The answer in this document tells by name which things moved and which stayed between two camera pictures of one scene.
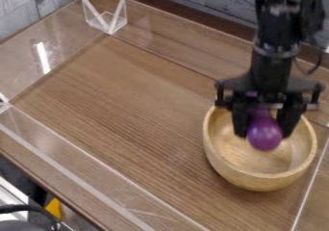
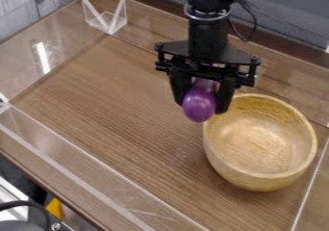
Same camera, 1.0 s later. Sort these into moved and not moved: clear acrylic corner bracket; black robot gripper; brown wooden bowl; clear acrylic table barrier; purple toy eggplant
Moved: black robot gripper; purple toy eggplant
Not moved: brown wooden bowl; clear acrylic corner bracket; clear acrylic table barrier
